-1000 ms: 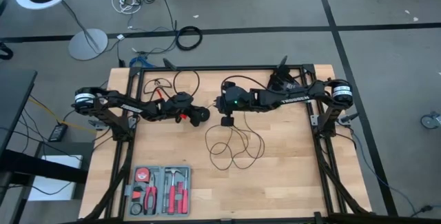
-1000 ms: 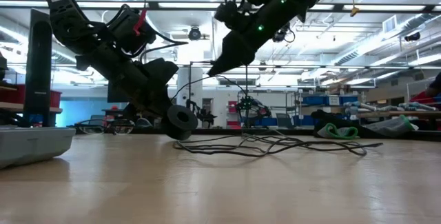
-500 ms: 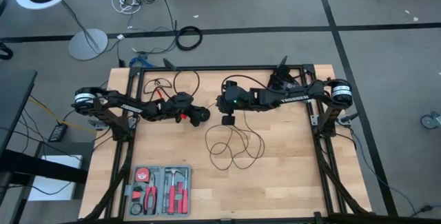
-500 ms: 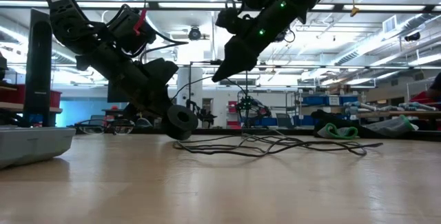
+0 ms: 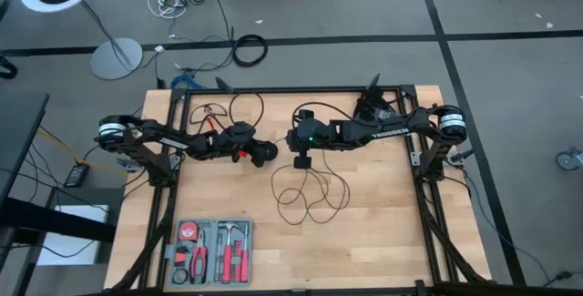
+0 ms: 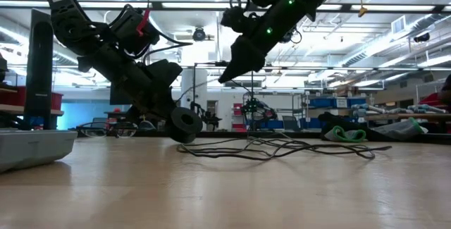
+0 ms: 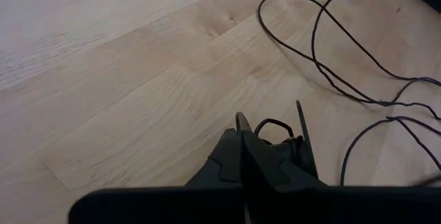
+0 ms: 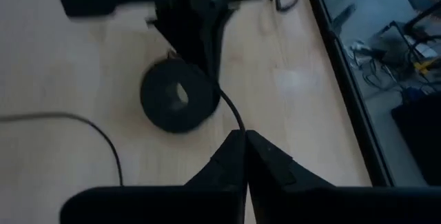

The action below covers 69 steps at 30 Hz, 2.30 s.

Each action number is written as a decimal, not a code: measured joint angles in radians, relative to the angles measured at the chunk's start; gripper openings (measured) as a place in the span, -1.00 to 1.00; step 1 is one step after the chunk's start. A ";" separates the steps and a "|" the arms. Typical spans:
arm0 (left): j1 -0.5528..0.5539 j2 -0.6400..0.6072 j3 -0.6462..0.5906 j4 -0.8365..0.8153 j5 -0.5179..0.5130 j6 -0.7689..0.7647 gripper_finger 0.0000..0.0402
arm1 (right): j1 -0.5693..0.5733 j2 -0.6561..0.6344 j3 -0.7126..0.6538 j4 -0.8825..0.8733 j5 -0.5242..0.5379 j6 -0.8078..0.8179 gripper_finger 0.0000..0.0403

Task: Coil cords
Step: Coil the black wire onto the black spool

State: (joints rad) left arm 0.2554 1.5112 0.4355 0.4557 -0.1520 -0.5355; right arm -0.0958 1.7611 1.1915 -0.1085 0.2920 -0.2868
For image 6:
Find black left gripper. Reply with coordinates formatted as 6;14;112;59
78;47;179;133

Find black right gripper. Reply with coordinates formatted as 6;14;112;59
218;0;317;84

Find black plastic spool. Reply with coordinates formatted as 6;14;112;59
164;106;204;144

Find thin black cord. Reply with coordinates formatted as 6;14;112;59
175;77;393;162

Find red stacked boxes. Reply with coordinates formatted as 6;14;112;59
233;102;247;132

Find blue storage bins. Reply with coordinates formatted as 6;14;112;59
306;97;368;109

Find black pouch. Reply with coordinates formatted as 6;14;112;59
318;111;353;133

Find grey pouch with green trim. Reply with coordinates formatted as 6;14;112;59
323;125;368;144

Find black stand with white base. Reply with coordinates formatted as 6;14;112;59
23;8;54;131

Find grey plastic tool case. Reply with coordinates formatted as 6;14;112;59
0;130;79;174

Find red storage bin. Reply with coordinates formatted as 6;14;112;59
0;86;64;112

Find wooden shelf board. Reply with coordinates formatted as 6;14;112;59
0;104;65;117

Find clear bag with green rim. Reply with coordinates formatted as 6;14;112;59
372;117;429;141

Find wooden workbench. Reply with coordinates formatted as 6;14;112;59
364;112;451;123

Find black ceiling speaker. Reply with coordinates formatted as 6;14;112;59
413;31;431;44

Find rolled white teal fabric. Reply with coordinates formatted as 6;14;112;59
352;104;445;116

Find neighbour station black frame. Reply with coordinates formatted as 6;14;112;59
192;61;255;132

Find black hanging camera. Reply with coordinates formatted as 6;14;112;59
280;27;303;45
192;27;207;43

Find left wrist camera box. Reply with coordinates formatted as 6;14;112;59
145;58;185;89

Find dark aluminium table frame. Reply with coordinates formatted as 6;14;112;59
68;129;451;144

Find looped thin arm cable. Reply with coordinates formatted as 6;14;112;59
70;120;139;140

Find black overhead frame beam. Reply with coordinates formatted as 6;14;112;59
0;0;451;14

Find left camera black cable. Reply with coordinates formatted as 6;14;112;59
142;27;194;66

